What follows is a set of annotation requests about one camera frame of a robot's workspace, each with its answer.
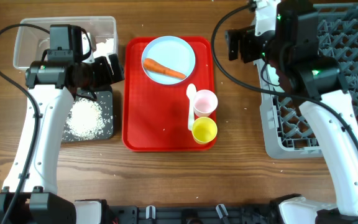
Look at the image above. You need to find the white rice pile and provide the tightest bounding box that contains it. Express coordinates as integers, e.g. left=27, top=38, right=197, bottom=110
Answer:
left=62, top=98, right=113, bottom=142

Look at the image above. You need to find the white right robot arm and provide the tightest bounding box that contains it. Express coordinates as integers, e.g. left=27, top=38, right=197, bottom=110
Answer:
left=226, top=1, right=358, bottom=223

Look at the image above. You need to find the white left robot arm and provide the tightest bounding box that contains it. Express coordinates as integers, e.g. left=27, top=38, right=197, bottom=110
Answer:
left=0, top=54, right=123, bottom=223

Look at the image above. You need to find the grey dishwasher rack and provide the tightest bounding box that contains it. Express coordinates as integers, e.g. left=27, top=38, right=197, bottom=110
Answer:
left=260, top=3, right=358, bottom=159

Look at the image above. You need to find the orange carrot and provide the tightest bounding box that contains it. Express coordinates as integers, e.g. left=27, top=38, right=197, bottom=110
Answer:
left=143, top=58, right=186, bottom=80

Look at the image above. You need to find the black tray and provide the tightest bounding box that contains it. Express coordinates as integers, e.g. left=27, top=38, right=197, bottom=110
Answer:
left=62, top=86, right=114, bottom=142

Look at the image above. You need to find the red plastic tray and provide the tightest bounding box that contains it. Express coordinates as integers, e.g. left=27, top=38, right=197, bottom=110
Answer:
left=122, top=36, right=215, bottom=152

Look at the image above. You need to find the pink plastic cup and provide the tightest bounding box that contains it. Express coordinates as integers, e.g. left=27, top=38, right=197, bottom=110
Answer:
left=193, top=90, right=218, bottom=117

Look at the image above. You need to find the white plastic spoon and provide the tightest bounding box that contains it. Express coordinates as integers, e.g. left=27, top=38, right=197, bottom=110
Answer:
left=186, top=83, right=197, bottom=131

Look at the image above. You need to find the light blue plate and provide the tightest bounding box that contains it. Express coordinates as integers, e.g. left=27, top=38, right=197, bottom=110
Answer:
left=141, top=36, right=196, bottom=85

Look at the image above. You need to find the clear plastic bin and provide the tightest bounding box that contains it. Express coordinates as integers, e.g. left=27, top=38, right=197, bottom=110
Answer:
left=13, top=16, right=119, bottom=70

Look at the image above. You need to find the yellow plastic cup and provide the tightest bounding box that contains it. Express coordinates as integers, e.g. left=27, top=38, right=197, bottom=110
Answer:
left=191, top=117, right=218, bottom=144

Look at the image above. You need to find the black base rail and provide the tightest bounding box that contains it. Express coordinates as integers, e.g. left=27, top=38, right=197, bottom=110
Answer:
left=73, top=203, right=279, bottom=224

